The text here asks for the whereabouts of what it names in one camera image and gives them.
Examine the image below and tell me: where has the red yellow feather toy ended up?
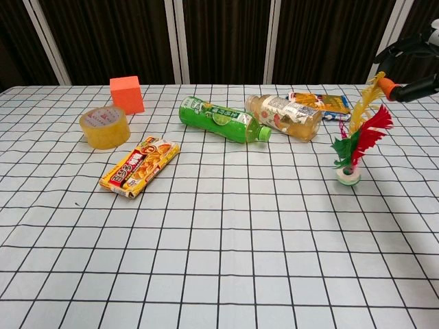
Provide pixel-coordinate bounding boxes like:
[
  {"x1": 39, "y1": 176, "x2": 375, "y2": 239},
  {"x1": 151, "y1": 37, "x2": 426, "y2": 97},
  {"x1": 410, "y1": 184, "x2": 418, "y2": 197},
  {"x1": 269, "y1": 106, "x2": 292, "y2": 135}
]
[{"x1": 330, "y1": 71, "x2": 394, "y2": 186}]

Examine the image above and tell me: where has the white checkered tablecloth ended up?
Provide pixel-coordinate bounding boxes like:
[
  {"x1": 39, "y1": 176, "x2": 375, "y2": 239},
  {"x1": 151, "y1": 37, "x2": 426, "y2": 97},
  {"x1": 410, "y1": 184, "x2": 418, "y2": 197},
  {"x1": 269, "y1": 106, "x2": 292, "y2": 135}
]
[{"x1": 0, "y1": 83, "x2": 439, "y2": 329}]

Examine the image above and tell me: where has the green tea bottle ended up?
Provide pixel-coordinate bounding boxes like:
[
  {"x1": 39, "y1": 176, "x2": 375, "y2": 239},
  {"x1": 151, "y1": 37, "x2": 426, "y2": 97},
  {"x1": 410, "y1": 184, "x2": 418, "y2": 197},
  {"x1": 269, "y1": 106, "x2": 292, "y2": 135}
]
[{"x1": 178, "y1": 96, "x2": 272, "y2": 145}]

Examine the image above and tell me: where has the yellow red snack box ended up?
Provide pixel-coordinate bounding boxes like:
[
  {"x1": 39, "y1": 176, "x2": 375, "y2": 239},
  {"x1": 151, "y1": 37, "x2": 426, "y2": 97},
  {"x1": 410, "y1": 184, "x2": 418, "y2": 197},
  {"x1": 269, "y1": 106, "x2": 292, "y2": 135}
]
[{"x1": 99, "y1": 135, "x2": 181, "y2": 201}]

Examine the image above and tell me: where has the orange foam cube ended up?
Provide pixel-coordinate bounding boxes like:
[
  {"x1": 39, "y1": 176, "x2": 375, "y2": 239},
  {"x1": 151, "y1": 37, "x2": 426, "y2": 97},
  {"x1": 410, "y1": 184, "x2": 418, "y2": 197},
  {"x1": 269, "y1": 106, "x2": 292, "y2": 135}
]
[{"x1": 109, "y1": 75, "x2": 145, "y2": 116}]

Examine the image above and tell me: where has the folding screen partition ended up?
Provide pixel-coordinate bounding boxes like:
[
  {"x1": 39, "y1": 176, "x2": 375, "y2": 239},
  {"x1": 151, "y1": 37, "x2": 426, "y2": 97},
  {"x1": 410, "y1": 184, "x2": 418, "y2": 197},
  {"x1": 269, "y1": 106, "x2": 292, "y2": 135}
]
[{"x1": 0, "y1": 0, "x2": 439, "y2": 93}]

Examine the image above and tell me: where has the amber tea bottle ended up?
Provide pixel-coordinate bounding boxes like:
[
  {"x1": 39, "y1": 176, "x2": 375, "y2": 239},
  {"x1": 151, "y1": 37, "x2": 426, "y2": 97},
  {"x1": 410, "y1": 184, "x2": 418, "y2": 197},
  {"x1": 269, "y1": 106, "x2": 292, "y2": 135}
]
[{"x1": 244, "y1": 94, "x2": 324, "y2": 143}]

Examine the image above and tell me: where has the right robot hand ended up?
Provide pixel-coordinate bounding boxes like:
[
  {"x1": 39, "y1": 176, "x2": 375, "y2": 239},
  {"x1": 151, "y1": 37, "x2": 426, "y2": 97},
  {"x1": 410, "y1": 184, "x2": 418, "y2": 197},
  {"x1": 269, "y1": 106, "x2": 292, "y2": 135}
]
[{"x1": 373, "y1": 25, "x2": 439, "y2": 103}]

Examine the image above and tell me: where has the blue gold snack packet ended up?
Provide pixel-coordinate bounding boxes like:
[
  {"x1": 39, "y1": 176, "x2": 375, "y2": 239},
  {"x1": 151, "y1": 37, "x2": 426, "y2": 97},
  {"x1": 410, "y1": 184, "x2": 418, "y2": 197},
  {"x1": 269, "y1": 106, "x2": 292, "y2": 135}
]
[{"x1": 287, "y1": 90, "x2": 352, "y2": 121}]

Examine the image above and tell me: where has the clear packing tape roll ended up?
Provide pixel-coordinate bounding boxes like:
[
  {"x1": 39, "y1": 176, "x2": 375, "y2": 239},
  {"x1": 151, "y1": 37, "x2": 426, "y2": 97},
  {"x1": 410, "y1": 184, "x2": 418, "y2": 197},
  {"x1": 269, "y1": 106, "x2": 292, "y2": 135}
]
[{"x1": 79, "y1": 106, "x2": 132, "y2": 150}]

